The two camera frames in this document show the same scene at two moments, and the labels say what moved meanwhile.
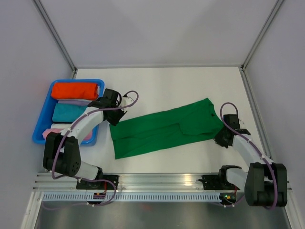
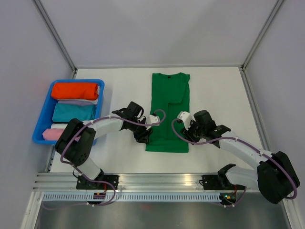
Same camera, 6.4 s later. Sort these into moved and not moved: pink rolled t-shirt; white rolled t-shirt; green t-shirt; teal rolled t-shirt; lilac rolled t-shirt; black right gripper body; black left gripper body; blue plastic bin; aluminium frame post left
Moved: black right gripper body; black left gripper body; green t-shirt
Not moved: teal rolled t-shirt; aluminium frame post left; lilac rolled t-shirt; blue plastic bin; white rolled t-shirt; pink rolled t-shirt
